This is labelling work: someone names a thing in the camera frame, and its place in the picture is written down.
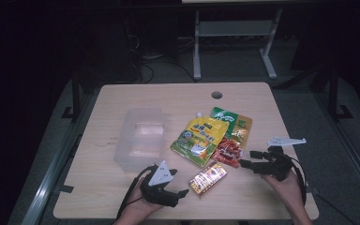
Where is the white metal desk frame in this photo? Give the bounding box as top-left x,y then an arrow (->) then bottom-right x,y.
181,0 -> 284,81

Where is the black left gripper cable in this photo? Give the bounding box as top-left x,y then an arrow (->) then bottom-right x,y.
115,164 -> 155,220

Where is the grey metal floor rail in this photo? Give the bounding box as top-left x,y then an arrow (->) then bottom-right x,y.
313,90 -> 360,203
20,93 -> 102,225

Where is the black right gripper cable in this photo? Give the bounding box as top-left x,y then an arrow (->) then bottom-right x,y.
289,155 -> 309,208

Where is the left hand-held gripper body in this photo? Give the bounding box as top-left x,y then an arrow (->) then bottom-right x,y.
139,159 -> 183,208

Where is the black floor cable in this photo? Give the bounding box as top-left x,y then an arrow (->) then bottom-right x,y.
139,59 -> 199,83

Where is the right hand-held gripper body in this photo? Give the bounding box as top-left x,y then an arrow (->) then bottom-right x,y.
252,135 -> 308,183

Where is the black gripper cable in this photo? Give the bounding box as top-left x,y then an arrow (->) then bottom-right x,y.
289,155 -> 309,208
115,164 -> 155,220

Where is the black metal stand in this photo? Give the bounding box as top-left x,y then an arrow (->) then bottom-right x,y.
60,68 -> 83,124
327,60 -> 354,122

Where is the clear plastic container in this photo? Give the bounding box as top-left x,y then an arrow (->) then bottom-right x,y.
112,107 -> 167,173

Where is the person's left hand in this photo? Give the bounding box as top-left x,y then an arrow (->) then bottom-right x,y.
123,178 -> 166,220

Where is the green and gold snack packet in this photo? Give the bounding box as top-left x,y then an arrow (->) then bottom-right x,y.
210,106 -> 253,170

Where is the person's right hand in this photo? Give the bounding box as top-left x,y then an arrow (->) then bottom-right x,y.
260,169 -> 308,214

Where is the yellow spout pouch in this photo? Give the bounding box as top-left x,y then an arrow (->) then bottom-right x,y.
169,112 -> 231,169

